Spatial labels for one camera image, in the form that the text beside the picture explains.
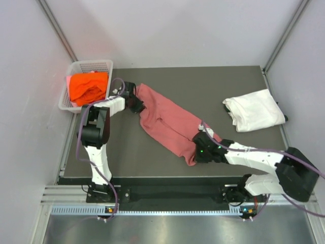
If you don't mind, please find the salmon pink t shirt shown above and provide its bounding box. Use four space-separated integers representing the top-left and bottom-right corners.
137 83 201 166

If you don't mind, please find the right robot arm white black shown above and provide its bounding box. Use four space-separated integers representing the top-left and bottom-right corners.
192 129 319 202

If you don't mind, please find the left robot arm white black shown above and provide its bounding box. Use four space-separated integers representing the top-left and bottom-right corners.
76 81 145 203

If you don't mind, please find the magenta shirt in basket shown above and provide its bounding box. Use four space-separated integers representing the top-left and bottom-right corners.
87 99 106 106

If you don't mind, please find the white plastic laundry basket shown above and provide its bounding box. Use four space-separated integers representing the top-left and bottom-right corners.
58 59 113 114

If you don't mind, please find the orange t shirt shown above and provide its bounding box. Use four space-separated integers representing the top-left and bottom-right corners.
68 72 109 107

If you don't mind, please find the folded white t shirt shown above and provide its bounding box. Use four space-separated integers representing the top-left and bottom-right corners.
222 89 286 133

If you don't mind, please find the light pink shirt in basket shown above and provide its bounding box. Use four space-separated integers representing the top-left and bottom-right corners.
66 75 72 90

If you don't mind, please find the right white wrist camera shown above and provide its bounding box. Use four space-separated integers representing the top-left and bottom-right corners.
198 123 207 132

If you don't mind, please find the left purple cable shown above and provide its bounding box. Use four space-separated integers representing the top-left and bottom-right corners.
76 77 127 221

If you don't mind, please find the purple cable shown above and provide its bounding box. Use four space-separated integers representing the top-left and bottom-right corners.
200 120 325 221
76 77 127 221

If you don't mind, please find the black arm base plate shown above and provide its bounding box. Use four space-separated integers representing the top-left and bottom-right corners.
86 184 267 206

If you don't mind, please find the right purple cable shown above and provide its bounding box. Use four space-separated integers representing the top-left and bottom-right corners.
200 120 325 221

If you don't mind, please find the grey slotted cable duct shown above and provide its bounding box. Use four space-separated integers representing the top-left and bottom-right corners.
51 205 257 216

